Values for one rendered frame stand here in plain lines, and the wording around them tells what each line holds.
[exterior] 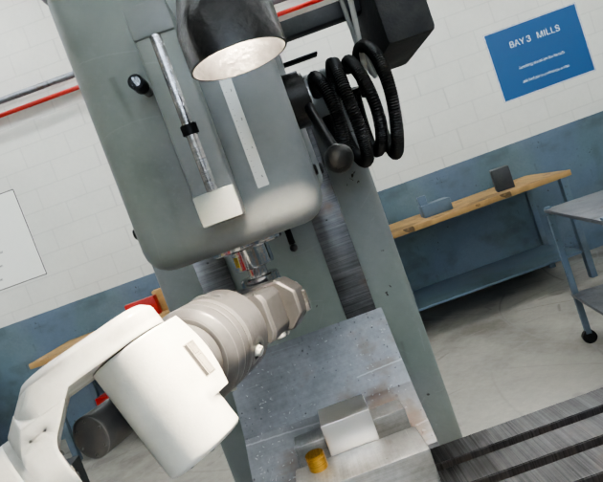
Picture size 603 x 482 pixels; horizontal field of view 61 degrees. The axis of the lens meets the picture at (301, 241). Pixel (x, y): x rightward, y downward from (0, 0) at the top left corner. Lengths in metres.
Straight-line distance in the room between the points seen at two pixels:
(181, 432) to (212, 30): 0.27
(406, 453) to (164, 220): 0.35
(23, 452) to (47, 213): 4.96
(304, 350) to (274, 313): 0.48
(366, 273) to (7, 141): 4.78
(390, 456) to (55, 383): 0.36
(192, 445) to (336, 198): 0.67
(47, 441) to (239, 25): 0.29
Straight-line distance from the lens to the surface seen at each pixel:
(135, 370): 0.40
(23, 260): 5.44
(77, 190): 5.21
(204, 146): 0.49
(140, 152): 0.54
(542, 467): 0.74
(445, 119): 5.08
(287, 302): 0.55
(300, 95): 0.64
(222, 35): 0.36
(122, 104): 0.55
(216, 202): 0.48
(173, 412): 0.40
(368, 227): 0.99
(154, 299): 4.44
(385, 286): 1.01
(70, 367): 0.39
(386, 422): 0.70
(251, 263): 0.59
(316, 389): 0.99
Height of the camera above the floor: 1.33
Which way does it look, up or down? 4 degrees down
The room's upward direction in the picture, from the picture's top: 20 degrees counter-clockwise
